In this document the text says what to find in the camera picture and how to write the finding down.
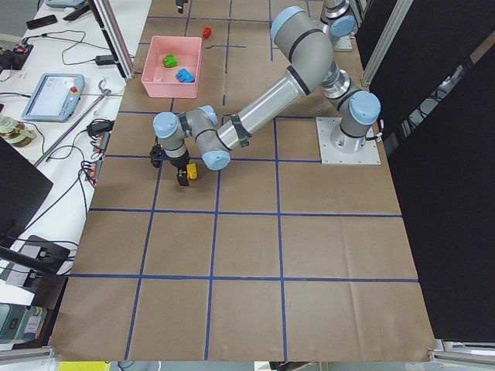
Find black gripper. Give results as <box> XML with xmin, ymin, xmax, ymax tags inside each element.
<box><xmin>167</xmin><ymin>152</ymin><xmax>189</xmax><ymax>186</ymax></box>

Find yellow toy block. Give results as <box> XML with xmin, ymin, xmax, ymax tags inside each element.
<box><xmin>186</xmin><ymin>162</ymin><xmax>198</xmax><ymax>180</ymax></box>

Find green toy block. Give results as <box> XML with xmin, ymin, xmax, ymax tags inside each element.
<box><xmin>162</xmin><ymin>54</ymin><xmax>178</xmax><ymax>68</ymax></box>

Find blue toy block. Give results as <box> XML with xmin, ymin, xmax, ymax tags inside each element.
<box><xmin>176</xmin><ymin>68</ymin><xmax>195</xmax><ymax>83</ymax></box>

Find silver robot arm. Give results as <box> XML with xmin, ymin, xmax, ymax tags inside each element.
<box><xmin>270</xmin><ymin>1</ymin><xmax>357</xmax><ymax>61</ymax></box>
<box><xmin>149</xmin><ymin>6</ymin><xmax>381</xmax><ymax>186</ymax></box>

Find pink plastic box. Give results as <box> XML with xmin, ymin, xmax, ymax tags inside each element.
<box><xmin>141</xmin><ymin>36</ymin><xmax>202</xmax><ymax>99</ymax></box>

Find red toy block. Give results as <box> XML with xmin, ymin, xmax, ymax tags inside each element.
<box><xmin>203</xmin><ymin>27</ymin><xmax>212</xmax><ymax>39</ymax></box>

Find black power adapter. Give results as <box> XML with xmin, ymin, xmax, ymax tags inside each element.
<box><xmin>94</xmin><ymin>55</ymin><xmax>114</xmax><ymax>66</ymax></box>

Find long metal rod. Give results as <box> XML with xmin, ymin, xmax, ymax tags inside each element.
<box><xmin>33</xmin><ymin>77</ymin><xmax>111</xmax><ymax>168</ymax></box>

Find blue teach pendant tablet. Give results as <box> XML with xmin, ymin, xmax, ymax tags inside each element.
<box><xmin>21</xmin><ymin>73</ymin><xmax>85</xmax><ymax>122</ymax></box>

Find black phone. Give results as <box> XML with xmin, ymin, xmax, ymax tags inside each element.
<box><xmin>26</xmin><ymin>15</ymin><xmax>57</xmax><ymax>30</ymax></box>

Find black monitor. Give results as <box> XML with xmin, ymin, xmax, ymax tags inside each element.
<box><xmin>0</xmin><ymin>139</ymin><xmax>53</xmax><ymax>247</ymax></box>

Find aluminium frame post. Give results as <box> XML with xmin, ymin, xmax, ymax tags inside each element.
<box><xmin>88</xmin><ymin>0</ymin><xmax>135</xmax><ymax>80</ymax></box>

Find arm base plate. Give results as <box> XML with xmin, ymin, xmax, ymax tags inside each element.
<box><xmin>316</xmin><ymin>117</ymin><xmax>381</xmax><ymax>166</ymax></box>
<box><xmin>332</xmin><ymin>35</ymin><xmax>353</xmax><ymax>53</ymax></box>

